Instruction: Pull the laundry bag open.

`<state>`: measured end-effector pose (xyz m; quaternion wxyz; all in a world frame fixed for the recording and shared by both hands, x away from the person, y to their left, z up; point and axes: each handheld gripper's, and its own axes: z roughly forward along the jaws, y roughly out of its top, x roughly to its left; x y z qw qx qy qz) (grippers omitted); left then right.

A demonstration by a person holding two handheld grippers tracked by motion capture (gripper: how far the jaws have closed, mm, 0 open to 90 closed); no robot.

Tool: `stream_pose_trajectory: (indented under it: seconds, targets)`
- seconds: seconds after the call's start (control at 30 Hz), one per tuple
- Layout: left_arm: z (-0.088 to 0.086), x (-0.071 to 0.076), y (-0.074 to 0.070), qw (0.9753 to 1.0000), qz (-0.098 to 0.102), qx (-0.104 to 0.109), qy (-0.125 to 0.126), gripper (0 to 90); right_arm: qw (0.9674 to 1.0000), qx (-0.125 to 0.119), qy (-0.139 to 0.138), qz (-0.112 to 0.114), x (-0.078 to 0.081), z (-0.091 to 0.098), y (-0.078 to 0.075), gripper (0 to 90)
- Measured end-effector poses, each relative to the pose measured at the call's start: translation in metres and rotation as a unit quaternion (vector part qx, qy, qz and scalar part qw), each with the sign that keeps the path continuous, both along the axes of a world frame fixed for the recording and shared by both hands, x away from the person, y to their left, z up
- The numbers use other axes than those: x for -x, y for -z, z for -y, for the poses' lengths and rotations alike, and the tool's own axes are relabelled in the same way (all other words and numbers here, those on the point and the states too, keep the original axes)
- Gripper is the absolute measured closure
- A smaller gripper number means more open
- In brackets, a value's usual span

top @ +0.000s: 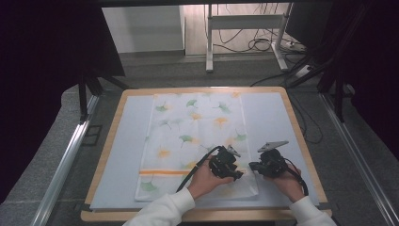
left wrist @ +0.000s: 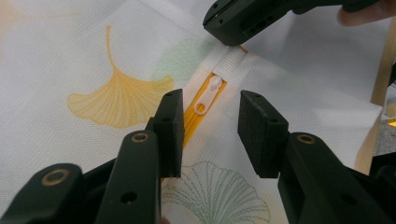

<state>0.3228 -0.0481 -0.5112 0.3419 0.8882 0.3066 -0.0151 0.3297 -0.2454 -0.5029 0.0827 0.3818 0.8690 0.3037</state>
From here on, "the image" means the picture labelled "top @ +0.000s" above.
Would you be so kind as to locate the wooden table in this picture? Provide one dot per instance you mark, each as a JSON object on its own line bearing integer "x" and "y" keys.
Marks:
{"x": 219, "y": 215}

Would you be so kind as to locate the white cabinet panel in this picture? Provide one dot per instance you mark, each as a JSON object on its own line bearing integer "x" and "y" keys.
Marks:
{"x": 144, "y": 28}

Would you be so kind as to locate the white desk frame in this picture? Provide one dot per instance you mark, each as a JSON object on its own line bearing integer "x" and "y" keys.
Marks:
{"x": 244, "y": 22}

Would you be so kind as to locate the dark curtain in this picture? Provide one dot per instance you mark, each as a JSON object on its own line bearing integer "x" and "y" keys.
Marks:
{"x": 370, "y": 62}
{"x": 40, "y": 78}

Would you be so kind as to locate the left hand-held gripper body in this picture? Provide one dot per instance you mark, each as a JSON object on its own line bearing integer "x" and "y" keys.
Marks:
{"x": 221, "y": 163}

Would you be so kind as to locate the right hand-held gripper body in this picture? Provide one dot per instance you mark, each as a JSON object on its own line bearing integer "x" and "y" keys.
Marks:
{"x": 271, "y": 163}

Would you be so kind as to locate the black metal stand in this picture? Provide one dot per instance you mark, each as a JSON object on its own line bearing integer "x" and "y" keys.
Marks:
{"x": 338, "y": 94}
{"x": 83, "y": 97}

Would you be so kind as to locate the metal floor rail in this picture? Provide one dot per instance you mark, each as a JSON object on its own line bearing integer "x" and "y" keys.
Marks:
{"x": 62, "y": 169}
{"x": 360, "y": 160}

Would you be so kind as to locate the white power strip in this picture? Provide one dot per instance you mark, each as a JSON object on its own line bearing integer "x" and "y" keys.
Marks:
{"x": 296, "y": 46}

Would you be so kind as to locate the white leaf-print pillowcase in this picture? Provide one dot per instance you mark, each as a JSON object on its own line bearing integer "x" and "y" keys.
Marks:
{"x": 194, "y": 125}

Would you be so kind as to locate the person's left hand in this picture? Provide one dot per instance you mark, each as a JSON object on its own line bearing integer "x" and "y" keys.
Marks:
{"x": 204, "y": 182}

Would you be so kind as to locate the person's right hand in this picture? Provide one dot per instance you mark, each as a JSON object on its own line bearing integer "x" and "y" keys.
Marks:
{"x": 287, "y": 185}

